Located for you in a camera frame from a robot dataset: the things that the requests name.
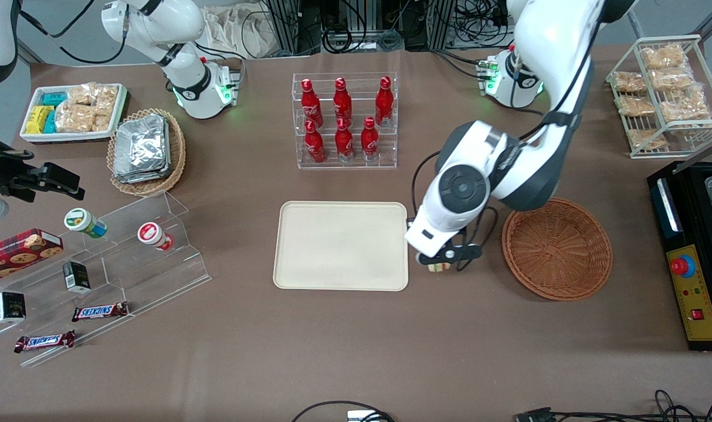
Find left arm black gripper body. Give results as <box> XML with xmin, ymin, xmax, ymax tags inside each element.
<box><xmin>416</xmin><ymin>244</ymin><xmax>484</xmax><ymax>266</ymax></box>

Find white rectangular snack tray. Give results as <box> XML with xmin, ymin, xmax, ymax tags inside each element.
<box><xmin>20</xmin><ymin>83</ymin><xmax>128</xmax><ymax>144</ymax></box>

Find beige plastic serving tray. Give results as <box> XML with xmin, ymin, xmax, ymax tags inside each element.
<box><xmin>273</xmin><ymin>201</ymin><xmax>409</xmax><ymax>292</ymax></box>

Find round brown wicker basket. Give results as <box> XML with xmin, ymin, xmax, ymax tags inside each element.
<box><xmin>501</xmin><ymin>198</ymin><xmax>613</xmax><ymax>302</ymax></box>

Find oval wicker basket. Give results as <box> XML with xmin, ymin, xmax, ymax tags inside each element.
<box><xmin>107</xmin><ymin>108</ymin><xmax>187</xmax><ymax>197</ymax></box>

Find red tartan cookie box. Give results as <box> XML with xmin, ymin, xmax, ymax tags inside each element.
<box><xmin>0</xmin><ymin>228</ymin><xmax>64</xmax><ymax>286</ymax></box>

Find green lid yogurt cup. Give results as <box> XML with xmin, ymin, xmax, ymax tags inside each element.
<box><xmin>63</xmin><ymin>207</ymin><xmax>108</xmax><ymax>239</ymax></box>

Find yellow snack pack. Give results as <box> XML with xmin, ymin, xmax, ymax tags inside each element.
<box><xmin>26</xmin><ymin>105</ymin><xmax>55</xmax><ymax>134</ymax></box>

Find small black carton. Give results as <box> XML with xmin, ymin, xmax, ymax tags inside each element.
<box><xmin>62</xmin><ymin>261</ymin><xmax>91</xmax><ymax>294</ymax></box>
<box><xmin>0</xmin><ymin>291</ymin><xmax>27</xmax><ymax>325</ymax></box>

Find red cola bottle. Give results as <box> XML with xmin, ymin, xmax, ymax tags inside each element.
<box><xmin>335</xmin><ymin>117</ymin><xmax>354</xmax><ymax>162</ymax></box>
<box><xmin>361</xmin><ymin>116</ymin><xmax>380</xmax><ymax>162</ymax></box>
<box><xmin>304</xmin><ymin>120</ymin><xmax>327</xmax><ymax>164</ymax></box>
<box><xmin>333</xmin><ymin>77</ymin><xmax>353</xmax><ymax>125</ymax></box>
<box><xmin>301</xmin><ymin>79</ymin><xmax>324</xmax><ymax>128</ymax></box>
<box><xmin>375</xmin><ymin>76</ymin><xmax>394</xmax><ymax>127</ymax></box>

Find brown Snickers bar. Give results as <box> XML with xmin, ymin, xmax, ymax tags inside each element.
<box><xmin>14</xmin><ymin>330</ymin><xmax>76</xmax><ymax>353</ymax></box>
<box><xmin>72</xmin><ymin>301</ymin><xmax>129</xmax><ymax>322</ymax></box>

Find silver foil packet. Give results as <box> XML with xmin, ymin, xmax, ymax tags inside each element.
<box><xmin>114</xmin><ymin>115</ymin><xmax>169</xmax><ymax>175</ymax></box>
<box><xmin>113</xmin><ymin>167</ymin><xmax>172</xmax><ymax>184</ymax></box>

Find red lid yogurt cup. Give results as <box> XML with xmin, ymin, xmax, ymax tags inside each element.
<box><xmin>137</xmin><ymin>222</ymin><xmax>175</xmax><ymax>252</ymax></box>

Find clear acrylic step shelf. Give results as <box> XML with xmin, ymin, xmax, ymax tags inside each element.
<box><xmin>0</xmin><ymin>190</ymin><xmax>212</xmax><ymax>368</ymax></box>

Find clear acrylic bottle rack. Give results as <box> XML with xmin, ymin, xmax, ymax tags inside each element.
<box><xmin>292</xmin><ymin>72</ymin><xmax>399</xmax><ymax>171</ymax></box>

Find clear bag of fried snacks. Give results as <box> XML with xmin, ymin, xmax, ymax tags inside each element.
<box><xmin>661</xmin><ymin>88</ymin><xmax>712</xmax><ymax>124</ymax></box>
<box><xmin>642</xmin><ymin>44</ymin><xmax>686</xmax><ymax>70</ymax></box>
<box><xmin>617</xmin><ymin>96</ymin><xmax>656</xmax><ymax>117</ymax></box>
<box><xmin>649</xmin><ymin>67</ymin><xmax>694</xmax><ymax>91</ymax></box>
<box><xmin>614</xmin><ymin>72</ymin><xmax>647</xmax><ymax>93</ymax></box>
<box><xmin>628</xmin><ymin>129</ymin><xmax>667</xmax><ymax>150</ymax></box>

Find black box with yellow panel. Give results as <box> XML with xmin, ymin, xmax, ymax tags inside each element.
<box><xmin>647</xmin><ymin>161</ymin><xmax>712</xmax><ymax>352</ymax></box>

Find beige cloth tote bag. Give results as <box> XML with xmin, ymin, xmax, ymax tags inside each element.
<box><xmin>201</xmin><ymin>6</ymin><xmax>274</xmax><ymax>59</ymax></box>

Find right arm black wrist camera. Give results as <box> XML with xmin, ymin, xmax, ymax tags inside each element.
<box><xmin>0</xmin><ymin>134</ymin><xmax>86</xmax><ymax>203</ymax></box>

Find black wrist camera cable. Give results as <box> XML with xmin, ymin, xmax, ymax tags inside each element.
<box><xmin>411</xmin><ymin>149</ymin><xmax>500</xmax><ymax>274</ymax></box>

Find black looped floor cable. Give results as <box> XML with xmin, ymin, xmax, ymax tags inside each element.
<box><xmin>291</xmin><ymin>400</ymin><xmax>395</xmax><ymax>422</ymax></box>

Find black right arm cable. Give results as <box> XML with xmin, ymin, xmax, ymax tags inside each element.
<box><xmin>16</xmin><ymin>0</ymin><xmax>128</xmax><ymax>65</ymax></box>

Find white wire rack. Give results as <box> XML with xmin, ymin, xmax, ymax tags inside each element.
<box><xmin>605</xmin><ymin>34</ymin><xmax>712</xmax><ymax>159</ymax></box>

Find tangled black cables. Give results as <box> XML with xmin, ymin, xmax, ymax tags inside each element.
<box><xmin>514</xmin><ymin>390</ymin><xmax>712</xmax><ymax>422</ymax></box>

